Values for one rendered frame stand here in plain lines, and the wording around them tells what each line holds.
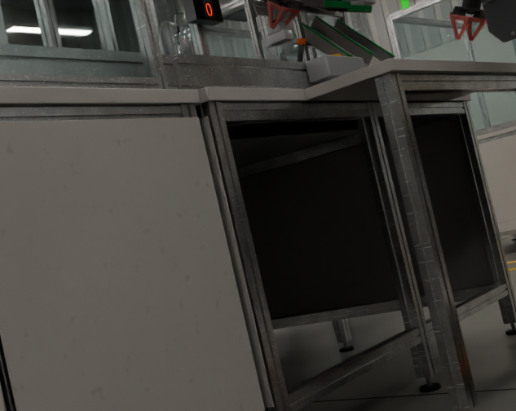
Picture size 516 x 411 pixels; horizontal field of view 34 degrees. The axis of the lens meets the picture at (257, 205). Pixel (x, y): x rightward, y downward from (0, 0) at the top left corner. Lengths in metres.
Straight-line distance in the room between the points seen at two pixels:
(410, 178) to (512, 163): 4.47
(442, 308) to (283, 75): 0.72
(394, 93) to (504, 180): 4.51
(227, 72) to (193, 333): 0.67
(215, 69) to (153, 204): 0.48
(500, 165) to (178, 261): 5.00
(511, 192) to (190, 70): 4.76
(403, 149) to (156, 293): 0.72
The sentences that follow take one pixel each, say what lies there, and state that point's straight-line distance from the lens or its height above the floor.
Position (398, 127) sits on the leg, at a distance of 2.03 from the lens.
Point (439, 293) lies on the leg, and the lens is 2.03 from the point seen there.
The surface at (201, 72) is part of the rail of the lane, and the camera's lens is 1.97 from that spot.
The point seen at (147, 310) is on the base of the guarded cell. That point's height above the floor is 0.44.
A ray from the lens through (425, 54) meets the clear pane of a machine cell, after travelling 6.79.
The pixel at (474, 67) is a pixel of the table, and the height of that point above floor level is 0.84.
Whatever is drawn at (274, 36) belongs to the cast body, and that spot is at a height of 1.10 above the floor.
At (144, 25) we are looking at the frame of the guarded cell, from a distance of 1.82.
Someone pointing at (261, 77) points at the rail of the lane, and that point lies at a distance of 2.16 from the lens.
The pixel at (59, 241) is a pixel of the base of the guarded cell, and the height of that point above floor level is 0.59.
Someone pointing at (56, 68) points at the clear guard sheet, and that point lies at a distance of 1.63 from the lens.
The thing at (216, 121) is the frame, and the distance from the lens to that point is 1.84.
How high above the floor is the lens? 0.52
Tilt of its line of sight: 2 degrees up
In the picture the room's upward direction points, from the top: 13 degrees counter-clockwise
